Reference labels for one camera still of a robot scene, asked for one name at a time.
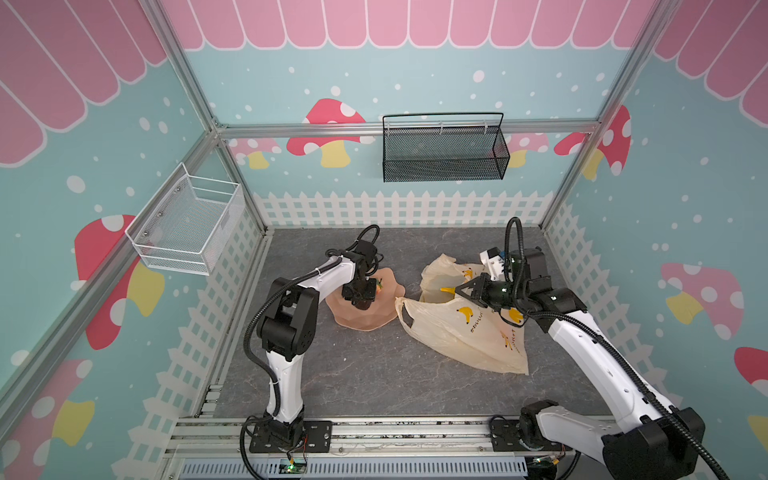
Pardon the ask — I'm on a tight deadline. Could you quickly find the banana print plastic bag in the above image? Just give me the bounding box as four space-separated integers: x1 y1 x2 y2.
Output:
395 254 529 375

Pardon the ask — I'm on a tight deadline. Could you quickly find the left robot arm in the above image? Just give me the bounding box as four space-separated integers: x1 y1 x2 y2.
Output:
243 238 382 450

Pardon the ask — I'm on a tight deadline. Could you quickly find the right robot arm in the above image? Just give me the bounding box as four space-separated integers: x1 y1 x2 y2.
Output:
456 248 728 479

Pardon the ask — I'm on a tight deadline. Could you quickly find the pink fruit plate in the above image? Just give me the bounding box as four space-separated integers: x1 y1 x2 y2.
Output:
325 268 406 332

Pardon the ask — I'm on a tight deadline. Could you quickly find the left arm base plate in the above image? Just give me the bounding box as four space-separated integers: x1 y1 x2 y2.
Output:
245 419 333 453

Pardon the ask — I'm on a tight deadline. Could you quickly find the black mesh wall basket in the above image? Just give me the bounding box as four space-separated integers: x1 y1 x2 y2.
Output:
381 112 511 183

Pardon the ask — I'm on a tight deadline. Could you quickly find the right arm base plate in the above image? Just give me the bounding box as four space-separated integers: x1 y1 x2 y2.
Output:
488 415 570 455

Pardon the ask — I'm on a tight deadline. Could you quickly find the aluminium front rail frame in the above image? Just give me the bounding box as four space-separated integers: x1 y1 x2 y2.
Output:
157 413 667 480

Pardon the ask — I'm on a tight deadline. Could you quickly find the white wire wall basket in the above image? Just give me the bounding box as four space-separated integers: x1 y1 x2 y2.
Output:
125 164 245 276

